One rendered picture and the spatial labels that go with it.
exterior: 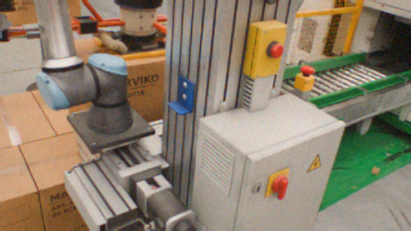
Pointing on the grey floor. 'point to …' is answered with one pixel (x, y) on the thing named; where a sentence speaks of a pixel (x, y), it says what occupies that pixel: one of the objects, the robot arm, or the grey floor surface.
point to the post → (303, 86)
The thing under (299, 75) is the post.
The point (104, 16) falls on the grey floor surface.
